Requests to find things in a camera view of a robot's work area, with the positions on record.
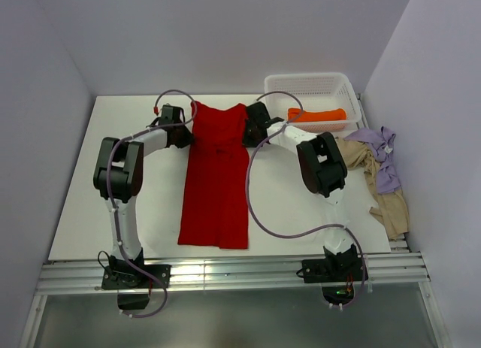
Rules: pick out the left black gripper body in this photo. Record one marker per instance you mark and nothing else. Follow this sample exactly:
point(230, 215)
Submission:
point(184, 137)

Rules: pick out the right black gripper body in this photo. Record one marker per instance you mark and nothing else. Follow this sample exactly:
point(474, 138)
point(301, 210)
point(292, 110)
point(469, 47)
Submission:
point(250, 138)

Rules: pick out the red t-shirt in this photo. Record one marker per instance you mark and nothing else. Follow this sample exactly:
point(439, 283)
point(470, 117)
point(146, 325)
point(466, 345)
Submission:
point(215, 212)

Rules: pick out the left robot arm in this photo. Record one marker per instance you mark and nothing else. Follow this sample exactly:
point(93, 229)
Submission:
point(119, 176)

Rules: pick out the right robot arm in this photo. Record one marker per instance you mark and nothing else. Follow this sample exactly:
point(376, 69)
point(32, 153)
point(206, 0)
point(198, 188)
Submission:
point(323, 172)

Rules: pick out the white plastic basket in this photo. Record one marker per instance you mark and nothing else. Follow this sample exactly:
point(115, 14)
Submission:
point(313, 92)

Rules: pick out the rolled orange t-shirt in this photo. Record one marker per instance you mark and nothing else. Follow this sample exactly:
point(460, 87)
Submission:
point(303, 116)

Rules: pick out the purple t-shirt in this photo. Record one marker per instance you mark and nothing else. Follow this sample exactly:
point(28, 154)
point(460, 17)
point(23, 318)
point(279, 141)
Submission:
point(381, 144)

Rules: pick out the beige t-shirt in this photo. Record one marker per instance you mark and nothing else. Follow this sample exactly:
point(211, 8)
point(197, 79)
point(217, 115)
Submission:
point(391, 210)

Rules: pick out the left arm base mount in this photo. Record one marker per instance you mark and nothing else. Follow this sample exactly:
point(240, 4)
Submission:
point(133, 292)

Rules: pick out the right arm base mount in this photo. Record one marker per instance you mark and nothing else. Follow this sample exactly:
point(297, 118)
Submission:
point(341, 276)

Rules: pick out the aluminium rail frame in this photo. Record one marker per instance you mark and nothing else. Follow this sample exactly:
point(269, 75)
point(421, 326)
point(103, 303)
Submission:
point(81, 277)

